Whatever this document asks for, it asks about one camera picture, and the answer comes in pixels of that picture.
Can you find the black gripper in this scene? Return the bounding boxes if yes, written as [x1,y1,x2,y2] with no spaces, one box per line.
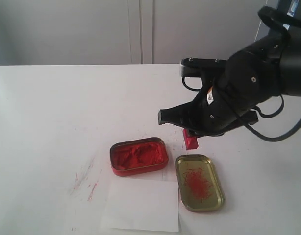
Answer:
[158,80,258,138]

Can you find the red stamp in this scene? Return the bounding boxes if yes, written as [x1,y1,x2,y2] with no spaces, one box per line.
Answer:
[182,129,199,150]

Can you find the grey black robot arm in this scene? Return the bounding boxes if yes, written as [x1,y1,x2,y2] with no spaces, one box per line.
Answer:
[158,35,301,137]

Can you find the red ink paste tin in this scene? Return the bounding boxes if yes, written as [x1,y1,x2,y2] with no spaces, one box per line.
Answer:
[110,137,169,177]

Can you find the gold tin lid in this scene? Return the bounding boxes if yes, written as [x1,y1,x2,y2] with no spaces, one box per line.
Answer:
[175,154,225,212]

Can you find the white paper sheet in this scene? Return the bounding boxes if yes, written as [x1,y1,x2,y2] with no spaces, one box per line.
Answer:
[101,178,179,232]

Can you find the white cabinet doors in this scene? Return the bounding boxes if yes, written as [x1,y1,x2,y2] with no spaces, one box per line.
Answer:
[0,0,278,65]

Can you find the gripper-mounted camera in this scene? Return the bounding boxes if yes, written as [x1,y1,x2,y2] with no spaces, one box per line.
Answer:
[180,58,227,80]

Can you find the black cable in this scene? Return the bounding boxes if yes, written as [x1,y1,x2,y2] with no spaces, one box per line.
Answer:
[228,6,301,142]

